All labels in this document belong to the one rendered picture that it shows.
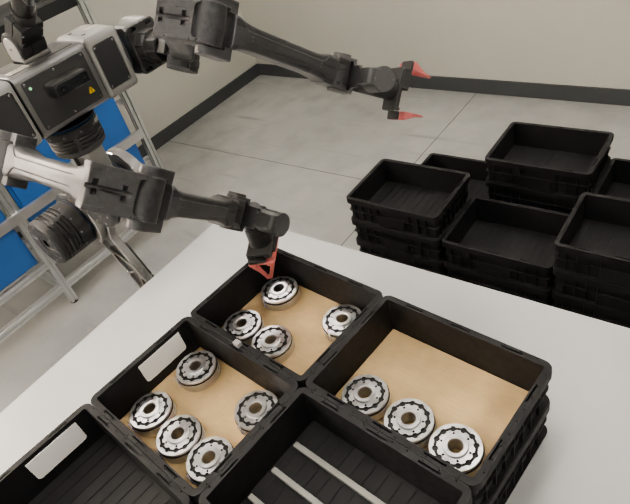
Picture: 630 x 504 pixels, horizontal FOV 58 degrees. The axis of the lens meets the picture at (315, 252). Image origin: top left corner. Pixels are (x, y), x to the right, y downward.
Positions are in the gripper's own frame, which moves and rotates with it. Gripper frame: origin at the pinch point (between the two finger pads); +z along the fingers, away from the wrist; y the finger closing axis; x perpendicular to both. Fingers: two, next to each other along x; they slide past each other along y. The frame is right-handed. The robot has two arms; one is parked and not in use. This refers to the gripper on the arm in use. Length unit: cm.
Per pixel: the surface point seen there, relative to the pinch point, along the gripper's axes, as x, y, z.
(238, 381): 7.5, -27.8, 10.0
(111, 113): 113, 160, 19
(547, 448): -60, -43, 23
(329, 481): -16, -54, 10
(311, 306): -8.9, -5.6, 10.3
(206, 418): 13.5, -37.4, 9.9
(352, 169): -3, 190, 96
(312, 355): -10.3, -22.1, 10.1
